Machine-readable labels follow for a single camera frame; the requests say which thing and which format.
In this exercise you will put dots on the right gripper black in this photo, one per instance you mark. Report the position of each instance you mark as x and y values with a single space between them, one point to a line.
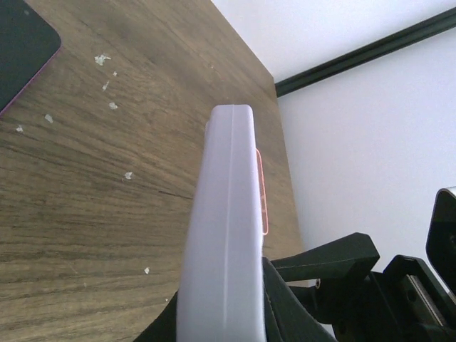
405 302

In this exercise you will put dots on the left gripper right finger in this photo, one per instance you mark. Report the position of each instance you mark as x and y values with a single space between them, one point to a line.
284 316

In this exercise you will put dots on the pink phone case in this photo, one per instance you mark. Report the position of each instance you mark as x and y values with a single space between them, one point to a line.
262 189

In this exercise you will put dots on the right black frame post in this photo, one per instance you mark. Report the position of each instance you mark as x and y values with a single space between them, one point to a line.
401 39

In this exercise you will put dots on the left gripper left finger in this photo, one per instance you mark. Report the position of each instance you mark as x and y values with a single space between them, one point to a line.
164 327

